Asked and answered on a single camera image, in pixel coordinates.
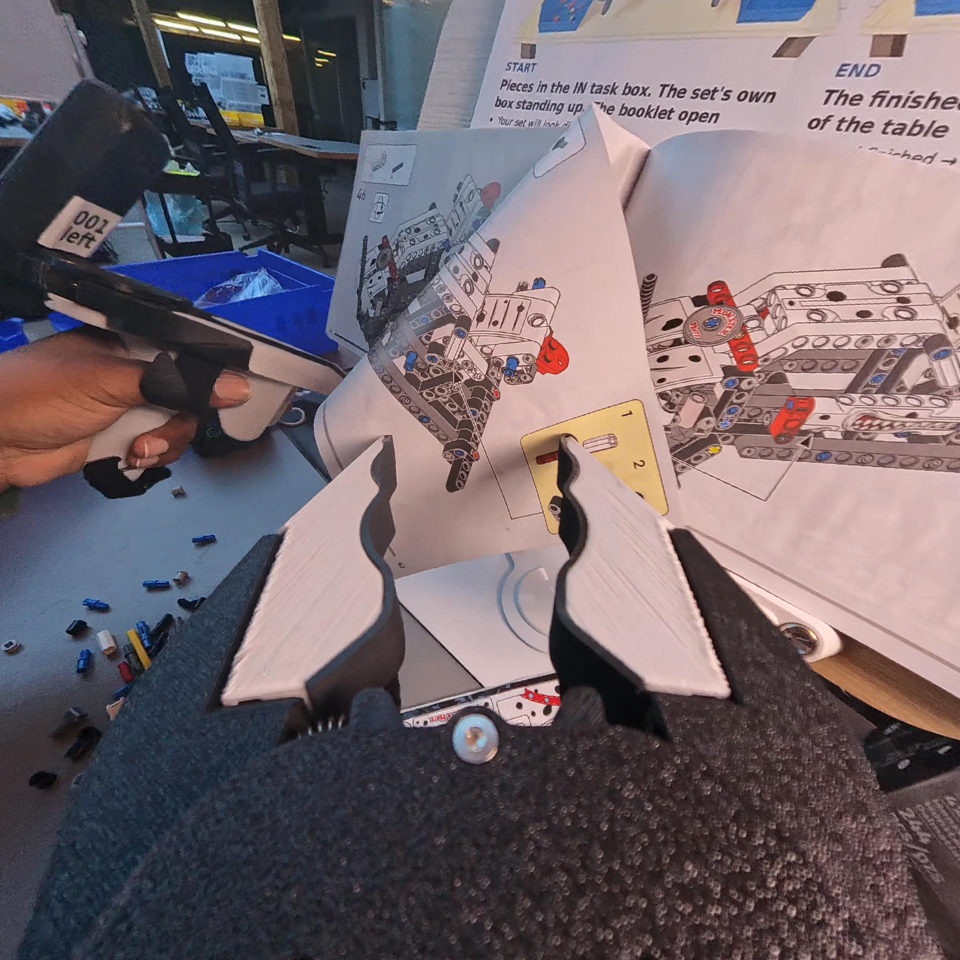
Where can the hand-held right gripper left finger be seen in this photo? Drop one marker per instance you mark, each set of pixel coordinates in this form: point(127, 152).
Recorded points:
point(315, 600)

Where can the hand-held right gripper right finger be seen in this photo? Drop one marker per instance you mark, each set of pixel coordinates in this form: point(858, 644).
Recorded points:
point(645, 600)

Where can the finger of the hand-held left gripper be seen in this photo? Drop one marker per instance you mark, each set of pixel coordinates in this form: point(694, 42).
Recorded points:
point(300, 378)

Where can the pile of small toy pieces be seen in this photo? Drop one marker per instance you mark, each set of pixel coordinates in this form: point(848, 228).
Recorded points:
point(113, 645)

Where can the grey desk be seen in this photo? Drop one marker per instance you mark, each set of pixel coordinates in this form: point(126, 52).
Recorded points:
point(60, 570)

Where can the printed task sheet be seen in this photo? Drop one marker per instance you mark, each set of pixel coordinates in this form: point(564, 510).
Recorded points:
point(675, 60)

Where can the person's left hand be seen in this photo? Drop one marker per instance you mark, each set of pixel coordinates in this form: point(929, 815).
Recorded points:
point(60, 405)

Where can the blue plastic bin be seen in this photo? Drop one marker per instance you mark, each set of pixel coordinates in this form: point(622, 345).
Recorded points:
point(285, 323)

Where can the clear plastic bags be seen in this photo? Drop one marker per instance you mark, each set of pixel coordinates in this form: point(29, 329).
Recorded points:
point(240, 285)

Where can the black office chair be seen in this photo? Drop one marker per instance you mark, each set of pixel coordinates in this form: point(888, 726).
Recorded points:
point(218, 165)

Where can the sticker sheet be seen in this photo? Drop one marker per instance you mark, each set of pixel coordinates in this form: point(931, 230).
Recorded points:
point(495, 702)

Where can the open building instruction booklet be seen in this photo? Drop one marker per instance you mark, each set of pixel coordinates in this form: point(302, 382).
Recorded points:
point(795, 495)

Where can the wooden table with black legs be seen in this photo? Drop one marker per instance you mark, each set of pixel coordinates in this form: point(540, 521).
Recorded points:
point(308, 150)

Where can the toy truck set box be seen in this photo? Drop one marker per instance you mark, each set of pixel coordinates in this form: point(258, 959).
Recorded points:
point(930, 855)

